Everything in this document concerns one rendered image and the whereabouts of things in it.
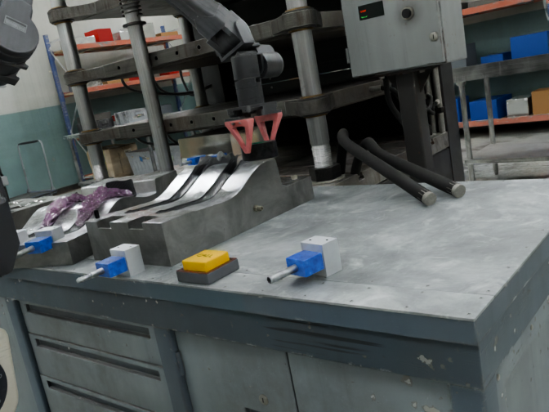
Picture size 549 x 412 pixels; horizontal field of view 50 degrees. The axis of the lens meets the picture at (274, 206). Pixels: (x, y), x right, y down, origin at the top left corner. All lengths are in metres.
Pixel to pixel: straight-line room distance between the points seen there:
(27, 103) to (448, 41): 8.01
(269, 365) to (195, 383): 0.23
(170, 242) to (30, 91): 8.24
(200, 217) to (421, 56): 0.82
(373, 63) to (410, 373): 1.10
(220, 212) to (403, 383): 0.55
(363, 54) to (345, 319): 1.10
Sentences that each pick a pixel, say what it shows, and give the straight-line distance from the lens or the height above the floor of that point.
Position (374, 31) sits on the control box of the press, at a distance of 1.79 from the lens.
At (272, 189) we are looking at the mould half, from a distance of 1.39.
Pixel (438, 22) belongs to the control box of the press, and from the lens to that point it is 1.70.
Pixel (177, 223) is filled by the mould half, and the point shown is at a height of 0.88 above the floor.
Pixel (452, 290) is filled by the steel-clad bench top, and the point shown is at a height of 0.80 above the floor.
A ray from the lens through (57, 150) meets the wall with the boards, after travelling 9.42.
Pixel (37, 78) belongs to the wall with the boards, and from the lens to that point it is 9.42.
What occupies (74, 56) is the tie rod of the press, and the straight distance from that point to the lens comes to 2.62.
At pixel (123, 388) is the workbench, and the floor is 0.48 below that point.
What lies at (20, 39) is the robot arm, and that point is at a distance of 0.97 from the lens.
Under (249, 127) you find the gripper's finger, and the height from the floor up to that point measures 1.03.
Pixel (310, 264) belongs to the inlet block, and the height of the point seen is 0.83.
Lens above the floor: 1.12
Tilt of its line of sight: 12 degrees down
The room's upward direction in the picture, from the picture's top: 11 degrees counter-clockwise
